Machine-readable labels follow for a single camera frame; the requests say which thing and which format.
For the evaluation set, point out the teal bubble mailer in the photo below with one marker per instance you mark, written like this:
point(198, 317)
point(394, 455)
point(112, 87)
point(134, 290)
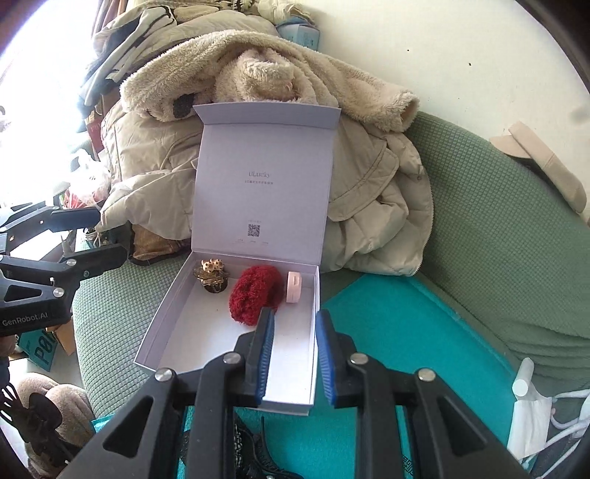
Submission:
point(415, 331)

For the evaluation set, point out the green covered sofa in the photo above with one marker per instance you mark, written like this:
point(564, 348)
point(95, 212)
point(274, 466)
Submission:
point(484, 253)

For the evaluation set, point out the white gift box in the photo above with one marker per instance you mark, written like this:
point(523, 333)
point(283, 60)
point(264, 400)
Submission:
point(207, 331)

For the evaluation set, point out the light blue box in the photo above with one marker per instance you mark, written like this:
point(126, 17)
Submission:
point(299, 32)

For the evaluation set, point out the clear plastic bag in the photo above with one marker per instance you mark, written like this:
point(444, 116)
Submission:
point(87, 179)

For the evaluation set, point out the bear hair clip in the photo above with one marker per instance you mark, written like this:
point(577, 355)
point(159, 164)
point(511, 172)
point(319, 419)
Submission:
point(211, 274)

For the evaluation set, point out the white packet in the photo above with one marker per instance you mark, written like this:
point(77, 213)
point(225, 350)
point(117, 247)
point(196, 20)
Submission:
point(530, 426)

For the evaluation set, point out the beige fleece jacket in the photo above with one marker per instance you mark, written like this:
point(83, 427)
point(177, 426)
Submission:
point(276, 78)

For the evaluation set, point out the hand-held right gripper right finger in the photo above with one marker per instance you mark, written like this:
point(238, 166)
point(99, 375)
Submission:
point(325, 359)

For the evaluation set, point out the white bottle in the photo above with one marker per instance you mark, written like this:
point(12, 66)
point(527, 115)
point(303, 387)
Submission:
point(523, 377)

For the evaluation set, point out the red fuzzy scrunchie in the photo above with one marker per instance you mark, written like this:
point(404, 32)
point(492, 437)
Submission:
point(253, 292)

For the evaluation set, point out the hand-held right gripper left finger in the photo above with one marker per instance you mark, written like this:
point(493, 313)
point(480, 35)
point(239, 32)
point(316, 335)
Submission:
point(263, 354)

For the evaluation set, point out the open cardboard box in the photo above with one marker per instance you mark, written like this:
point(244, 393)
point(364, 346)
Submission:
point(64, 336)

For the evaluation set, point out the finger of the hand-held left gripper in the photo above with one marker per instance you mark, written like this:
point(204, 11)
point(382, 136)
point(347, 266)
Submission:
point(97, 260)
point(69, 220)

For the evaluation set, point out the brown pillow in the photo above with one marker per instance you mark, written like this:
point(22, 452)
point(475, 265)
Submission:
point(154, 244)

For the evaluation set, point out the teal printed bag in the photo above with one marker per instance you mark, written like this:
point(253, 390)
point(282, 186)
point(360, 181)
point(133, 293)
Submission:
point(39, 350)

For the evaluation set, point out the beige puffer coat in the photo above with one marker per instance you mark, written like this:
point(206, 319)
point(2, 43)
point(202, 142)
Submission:
point(368, 207)

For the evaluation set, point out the black claw clip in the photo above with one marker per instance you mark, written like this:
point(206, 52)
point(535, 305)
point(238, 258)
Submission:
point(269, 449)

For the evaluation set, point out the black and white garment pile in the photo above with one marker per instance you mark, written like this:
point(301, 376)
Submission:
point(133, 32)

